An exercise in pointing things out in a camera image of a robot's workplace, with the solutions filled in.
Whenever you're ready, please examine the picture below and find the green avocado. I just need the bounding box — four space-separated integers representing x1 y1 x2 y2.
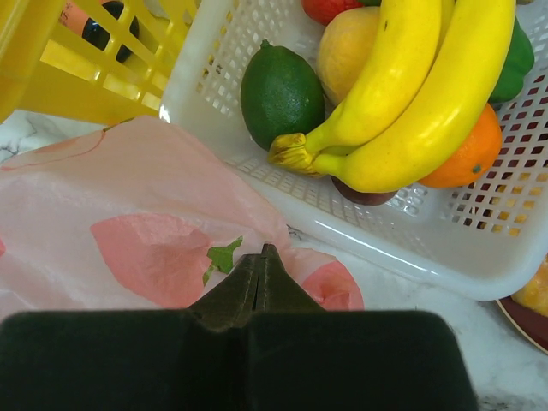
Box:
240 39 325 151

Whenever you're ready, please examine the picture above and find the dark purple plum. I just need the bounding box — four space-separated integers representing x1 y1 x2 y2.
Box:
331 176 398 206

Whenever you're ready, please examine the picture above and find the red strawberry fruit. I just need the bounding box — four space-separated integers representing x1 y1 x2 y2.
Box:
301 0 362 26

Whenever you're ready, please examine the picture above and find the banana bunch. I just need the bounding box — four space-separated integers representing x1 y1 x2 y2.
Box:
268 0 516 193

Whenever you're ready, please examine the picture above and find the croissant pastry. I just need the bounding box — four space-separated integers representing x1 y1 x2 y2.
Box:
511 257 548 317

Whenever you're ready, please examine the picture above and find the orange fruit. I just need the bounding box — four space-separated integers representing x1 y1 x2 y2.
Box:
419 104 503 189

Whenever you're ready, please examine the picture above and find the green bell pepper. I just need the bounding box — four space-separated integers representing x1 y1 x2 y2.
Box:
489 18 535 104

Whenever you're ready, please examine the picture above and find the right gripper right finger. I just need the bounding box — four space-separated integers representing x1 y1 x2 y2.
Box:
252 242 480 411

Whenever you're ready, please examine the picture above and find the red round plate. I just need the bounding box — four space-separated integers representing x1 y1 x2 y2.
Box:
496 296 547 354

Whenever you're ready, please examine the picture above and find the pink peach plastic bag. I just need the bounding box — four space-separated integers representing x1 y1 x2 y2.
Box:
1 116 364 316

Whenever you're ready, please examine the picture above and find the white plastic fruit basket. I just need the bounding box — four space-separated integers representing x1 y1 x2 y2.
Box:
159 1 547 301

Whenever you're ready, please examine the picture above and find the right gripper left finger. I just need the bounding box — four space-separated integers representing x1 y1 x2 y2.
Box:
1 254 259 410

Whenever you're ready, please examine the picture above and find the yellow plastic basket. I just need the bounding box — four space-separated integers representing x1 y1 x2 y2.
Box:
1 1 200 125

